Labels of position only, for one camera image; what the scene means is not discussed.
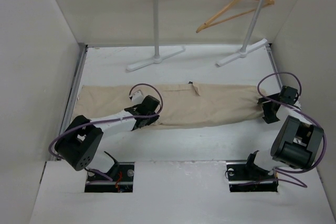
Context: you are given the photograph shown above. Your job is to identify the beige cargo trousers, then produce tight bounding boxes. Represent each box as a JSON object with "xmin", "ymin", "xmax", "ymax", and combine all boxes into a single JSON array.
[{"xmin": 72, "ymin": 82, "xmax": 264, "ymax": 129}]

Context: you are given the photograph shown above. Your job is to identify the wooden clothes hanger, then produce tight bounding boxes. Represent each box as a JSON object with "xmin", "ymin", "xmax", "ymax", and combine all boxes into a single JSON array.
[{"xmin": 196, "ymin": 0, "xmax": 260, "ymax": 33}]

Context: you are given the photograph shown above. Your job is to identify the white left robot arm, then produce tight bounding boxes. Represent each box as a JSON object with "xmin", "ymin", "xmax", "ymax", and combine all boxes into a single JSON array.
[{"xmin": 50, "ymin": 91, "xmax": 163, "ymax": 182}]

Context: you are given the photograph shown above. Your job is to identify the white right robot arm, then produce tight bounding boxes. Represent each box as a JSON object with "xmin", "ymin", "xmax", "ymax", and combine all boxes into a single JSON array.
[{"xmin": 243, "ymin": 86, "xmax": 324, "ymax": 180}]

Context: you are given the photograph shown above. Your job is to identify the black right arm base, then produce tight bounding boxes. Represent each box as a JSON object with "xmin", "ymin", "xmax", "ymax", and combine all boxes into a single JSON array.
[{"xmin": 225, "ymin": 162, "xmax": 278, "ymax": 193}]

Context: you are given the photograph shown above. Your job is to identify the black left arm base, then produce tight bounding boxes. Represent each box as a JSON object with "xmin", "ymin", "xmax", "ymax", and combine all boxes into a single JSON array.
[{"xmin": 85, "ymin": 162, "xmax": 135, "ymax": 193}]

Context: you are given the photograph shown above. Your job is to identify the white metal clothes rack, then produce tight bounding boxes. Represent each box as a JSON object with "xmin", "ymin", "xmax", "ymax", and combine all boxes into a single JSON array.
[{"xmin": 126, "ymin": 0, "xmax": 275, "ymax": 72}]

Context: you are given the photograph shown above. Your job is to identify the right aluminium side rail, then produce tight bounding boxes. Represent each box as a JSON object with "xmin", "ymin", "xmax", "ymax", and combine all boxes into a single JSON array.
[{"xmin": 266, "ymin": 44, "xmax": 282, "ymax": 89}]

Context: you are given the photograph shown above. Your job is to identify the aluminium side rail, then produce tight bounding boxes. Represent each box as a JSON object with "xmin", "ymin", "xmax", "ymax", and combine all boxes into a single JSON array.
[
  {"xmin": 58, "ymin": 43, "xmax": 88, "ymax": 136},
  {"xmin": 266, "ymin": 44, "xmax": 282, "ymax": 89}
]

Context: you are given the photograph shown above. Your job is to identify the left aluminium side rail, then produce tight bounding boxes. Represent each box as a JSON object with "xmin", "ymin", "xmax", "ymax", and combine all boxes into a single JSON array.
[{"xmin": 58, "ymin": 43, "xmax": 88, "ymax": 136}]

